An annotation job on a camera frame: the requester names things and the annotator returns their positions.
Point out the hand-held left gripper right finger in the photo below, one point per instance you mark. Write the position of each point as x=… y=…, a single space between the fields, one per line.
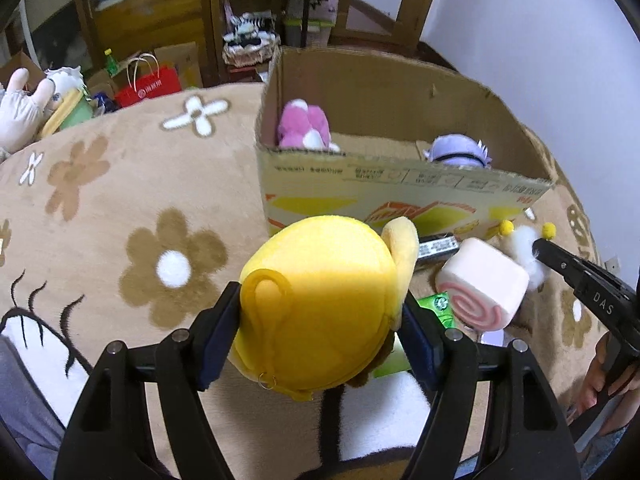
x=419 y=350

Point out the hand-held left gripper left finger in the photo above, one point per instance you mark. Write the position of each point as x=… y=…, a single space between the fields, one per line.
x=220 y=340

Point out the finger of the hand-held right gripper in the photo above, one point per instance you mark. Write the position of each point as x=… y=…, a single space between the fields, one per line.
x=557 y=260

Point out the white bee plush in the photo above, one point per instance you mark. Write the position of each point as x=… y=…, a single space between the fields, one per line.
x=524 y=250

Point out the pink swirl roll plush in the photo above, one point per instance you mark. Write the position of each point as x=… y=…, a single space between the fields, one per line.
x=487 y=275

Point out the yellow plush toy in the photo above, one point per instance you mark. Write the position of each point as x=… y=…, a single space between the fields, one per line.
x=320 y=300

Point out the printed cardboard box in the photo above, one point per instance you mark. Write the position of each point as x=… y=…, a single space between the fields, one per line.
x=385 y=90

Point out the person's right hand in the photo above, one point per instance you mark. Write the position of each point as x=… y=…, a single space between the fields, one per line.
x=595 y=375

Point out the green packet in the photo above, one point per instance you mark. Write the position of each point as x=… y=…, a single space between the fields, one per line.
x=440 y=310

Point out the black packet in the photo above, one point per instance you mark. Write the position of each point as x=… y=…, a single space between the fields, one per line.
x=437 y=250

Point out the purple plush toy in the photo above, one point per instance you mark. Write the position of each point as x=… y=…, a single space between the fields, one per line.
x=457 y=150

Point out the beige floral blanket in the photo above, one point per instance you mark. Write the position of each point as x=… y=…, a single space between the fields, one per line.
x=125 y=200

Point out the pink plush toy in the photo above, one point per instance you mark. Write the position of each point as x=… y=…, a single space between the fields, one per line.
x=302 y=122

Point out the red paper bag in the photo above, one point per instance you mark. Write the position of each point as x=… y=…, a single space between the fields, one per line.
x=147 y=82

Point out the plain cardboard box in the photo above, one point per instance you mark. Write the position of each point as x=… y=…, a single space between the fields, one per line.
x=177 y=62

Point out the green bottle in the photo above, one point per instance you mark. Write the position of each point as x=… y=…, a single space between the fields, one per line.
x=111 y=62

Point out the white-haired plush doll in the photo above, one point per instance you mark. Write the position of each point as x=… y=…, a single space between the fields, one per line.
x=65 y=85

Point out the basket of plush toys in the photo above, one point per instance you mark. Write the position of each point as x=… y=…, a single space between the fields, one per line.
x=250 y=40

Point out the wooden chair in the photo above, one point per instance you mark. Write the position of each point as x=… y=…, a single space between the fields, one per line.
x=395 y=5

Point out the white rabbit plush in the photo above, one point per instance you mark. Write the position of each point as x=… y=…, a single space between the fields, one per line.
x=20 y=110

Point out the clear storage bin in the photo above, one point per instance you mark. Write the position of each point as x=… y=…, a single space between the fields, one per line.
x=310 y=20

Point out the wooden cabinet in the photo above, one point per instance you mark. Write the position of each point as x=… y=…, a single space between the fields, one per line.
x=145 y=5

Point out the wall socket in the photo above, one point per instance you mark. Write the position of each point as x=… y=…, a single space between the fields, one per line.
x=612 y=265

